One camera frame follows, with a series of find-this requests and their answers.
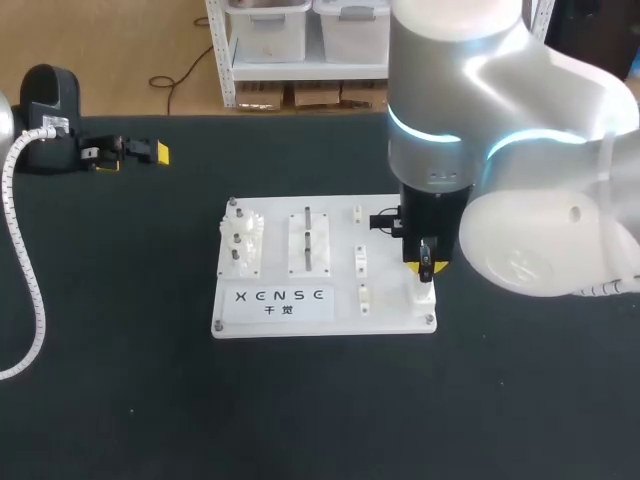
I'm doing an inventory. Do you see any black USB plug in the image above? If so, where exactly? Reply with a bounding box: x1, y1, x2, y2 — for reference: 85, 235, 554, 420
418, 238, 434, 285

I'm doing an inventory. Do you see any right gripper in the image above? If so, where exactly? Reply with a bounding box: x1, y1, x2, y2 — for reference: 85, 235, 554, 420
369, 181, 476, 277

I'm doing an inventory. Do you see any black floor cable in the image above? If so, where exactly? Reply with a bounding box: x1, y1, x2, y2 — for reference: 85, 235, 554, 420
148, 14, 217, 117

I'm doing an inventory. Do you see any brown cardboard box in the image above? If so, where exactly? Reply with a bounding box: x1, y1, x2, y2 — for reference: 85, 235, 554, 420
234, 81, 287, 112
291, 81, 344, 109

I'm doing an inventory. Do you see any white board with sockets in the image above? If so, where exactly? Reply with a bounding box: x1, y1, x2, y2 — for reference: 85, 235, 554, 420
210, 193, 439, 342

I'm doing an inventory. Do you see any translucent storage bin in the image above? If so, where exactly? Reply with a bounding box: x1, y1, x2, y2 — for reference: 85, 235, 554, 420
223, 0, 315, 65
312, 0, 392, 65

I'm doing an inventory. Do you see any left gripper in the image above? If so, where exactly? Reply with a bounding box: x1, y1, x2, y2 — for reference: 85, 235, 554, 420
11, 63, 173, 176

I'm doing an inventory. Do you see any white metal shelf rack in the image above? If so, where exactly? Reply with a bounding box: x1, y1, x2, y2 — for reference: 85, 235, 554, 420
204, 0, 392, 110

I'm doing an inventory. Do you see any white cable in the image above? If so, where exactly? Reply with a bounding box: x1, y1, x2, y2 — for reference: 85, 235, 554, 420
0, 126, 62, 381

